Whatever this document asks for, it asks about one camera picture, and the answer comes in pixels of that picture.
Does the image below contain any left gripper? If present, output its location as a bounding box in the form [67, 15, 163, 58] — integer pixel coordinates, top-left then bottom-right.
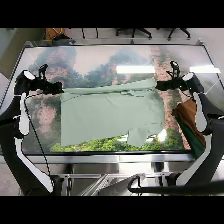
[45, 83, 65, 96]

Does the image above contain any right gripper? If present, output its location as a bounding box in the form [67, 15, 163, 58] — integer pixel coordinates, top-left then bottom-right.
[155, 80, 174, 92]

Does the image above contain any grey-green shirt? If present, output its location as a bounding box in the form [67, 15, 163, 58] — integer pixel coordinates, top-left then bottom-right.
[59, 77, 166, 148]

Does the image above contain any brown garment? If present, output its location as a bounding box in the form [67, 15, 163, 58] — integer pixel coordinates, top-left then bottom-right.
[171, 99, 207, 148]

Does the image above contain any black office chair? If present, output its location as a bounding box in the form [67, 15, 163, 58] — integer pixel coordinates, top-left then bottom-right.
[115, 27, 153, 40]
[166, 27, 192, 41]

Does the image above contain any dark green garment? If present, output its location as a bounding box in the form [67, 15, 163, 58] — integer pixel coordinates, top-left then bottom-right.
[181, 117, 206, 160]

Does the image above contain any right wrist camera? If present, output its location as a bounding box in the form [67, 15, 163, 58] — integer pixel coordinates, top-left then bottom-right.
[169, 60, 182, 80]

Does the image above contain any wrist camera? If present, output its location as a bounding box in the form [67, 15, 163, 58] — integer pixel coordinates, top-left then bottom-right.
[37, 63, 49, 81]
[169, 60, 182, 80]

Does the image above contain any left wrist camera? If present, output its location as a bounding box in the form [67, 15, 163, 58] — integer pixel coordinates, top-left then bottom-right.
[37, 63, 49, 81]

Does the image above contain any black cable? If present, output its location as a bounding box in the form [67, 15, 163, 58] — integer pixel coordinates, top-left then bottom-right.
[23, 93, 54, 188]
[127, 175, 224, 196]

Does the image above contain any silver frame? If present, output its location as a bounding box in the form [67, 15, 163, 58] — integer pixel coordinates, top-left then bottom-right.
[19, 39, 224, 197]

